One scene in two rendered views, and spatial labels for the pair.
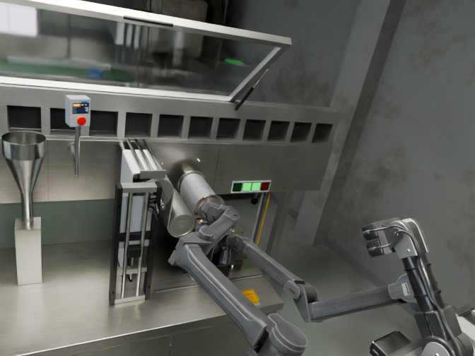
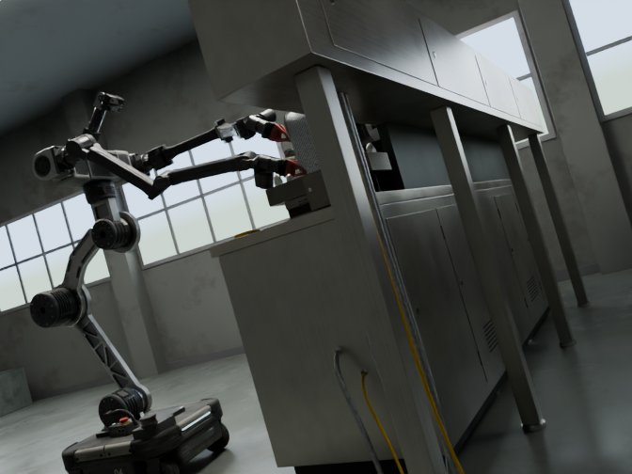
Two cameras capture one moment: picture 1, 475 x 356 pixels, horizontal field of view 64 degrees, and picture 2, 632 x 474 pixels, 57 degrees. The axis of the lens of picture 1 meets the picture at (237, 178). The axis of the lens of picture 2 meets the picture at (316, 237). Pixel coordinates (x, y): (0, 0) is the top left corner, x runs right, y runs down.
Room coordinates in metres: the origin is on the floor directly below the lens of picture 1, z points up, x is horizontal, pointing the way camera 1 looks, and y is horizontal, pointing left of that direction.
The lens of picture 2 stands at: (3.34, -1.04, 0.76)
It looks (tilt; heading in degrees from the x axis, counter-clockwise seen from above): 2 degrees up; 149
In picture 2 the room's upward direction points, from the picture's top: 16 degrees counter-clockwise
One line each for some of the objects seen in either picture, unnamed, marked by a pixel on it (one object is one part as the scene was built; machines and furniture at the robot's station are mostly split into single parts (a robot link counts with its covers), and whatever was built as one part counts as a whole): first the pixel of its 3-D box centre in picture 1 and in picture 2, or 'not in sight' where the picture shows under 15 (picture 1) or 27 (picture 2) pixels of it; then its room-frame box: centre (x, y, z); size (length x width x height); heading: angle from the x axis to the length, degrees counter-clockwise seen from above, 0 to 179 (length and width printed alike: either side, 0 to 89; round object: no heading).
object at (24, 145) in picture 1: (24, 145); not in sight; (1.24, 0.77, 1.50); 0.14 x 0.14 x 0.06
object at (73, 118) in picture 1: (78, 111); not in sight; (1.25, 0.59, 1.66); 0.07 x 0.07 x 0.10; 46
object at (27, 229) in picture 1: (27, 220); not in sight; (1.24, 0.77, 1.18); 0.14 x 0.14 x 0.57
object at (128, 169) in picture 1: (126, 211); not in sight; (1.47, 0.46, 1.17); 0.34 x 0.05 x 0.54; 29
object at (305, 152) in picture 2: not in sight; (324, 153); (1.63, 0.10, 1.11); 0.23 x 0.01 x 0.18; 29
